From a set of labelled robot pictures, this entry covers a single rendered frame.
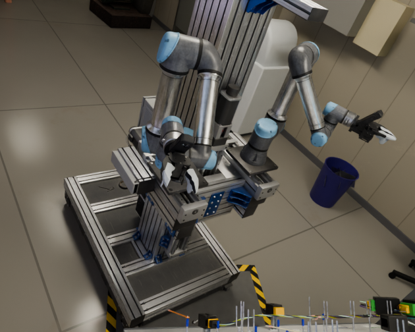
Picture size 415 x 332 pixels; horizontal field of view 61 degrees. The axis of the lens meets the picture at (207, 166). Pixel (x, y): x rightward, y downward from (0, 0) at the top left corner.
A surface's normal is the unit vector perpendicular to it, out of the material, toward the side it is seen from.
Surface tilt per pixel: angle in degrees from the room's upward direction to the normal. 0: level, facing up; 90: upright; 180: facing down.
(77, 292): 0
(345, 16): 90
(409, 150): 90
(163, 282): 0
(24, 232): 0
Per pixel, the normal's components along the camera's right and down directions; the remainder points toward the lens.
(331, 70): -0.80, 0.16
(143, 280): 0.28, -0.76
